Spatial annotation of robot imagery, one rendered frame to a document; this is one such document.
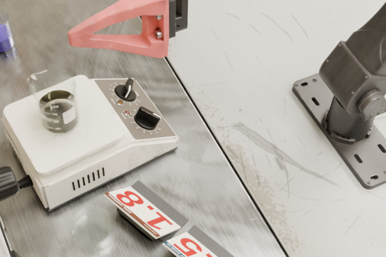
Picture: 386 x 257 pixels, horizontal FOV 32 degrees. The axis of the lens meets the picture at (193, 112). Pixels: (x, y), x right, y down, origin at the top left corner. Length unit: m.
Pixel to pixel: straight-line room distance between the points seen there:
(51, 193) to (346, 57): 0.40
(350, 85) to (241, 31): 0.29
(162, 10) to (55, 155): 0.37
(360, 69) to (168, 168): 0.29
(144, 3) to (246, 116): 0.50
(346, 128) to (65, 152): 0.38
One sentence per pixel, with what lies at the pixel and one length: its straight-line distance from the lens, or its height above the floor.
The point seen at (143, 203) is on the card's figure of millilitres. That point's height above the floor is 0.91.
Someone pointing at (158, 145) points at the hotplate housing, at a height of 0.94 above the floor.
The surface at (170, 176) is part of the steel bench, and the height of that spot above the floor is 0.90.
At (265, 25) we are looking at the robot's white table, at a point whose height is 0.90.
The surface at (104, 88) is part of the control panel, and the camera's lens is 0.93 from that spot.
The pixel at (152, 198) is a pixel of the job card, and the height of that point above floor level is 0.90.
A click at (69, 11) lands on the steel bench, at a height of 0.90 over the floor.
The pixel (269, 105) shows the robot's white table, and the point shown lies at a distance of 1.00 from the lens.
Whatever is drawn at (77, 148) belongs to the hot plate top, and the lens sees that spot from 0.84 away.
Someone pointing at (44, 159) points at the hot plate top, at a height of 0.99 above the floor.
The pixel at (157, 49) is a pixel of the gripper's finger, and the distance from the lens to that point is 0.54.
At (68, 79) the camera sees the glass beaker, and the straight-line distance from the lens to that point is 0.83.
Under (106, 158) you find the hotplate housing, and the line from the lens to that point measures 0.86.
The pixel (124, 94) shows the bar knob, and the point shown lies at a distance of 0.92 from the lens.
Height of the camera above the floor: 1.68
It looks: 53 degrees down
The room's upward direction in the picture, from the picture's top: 3 degrees clockwise
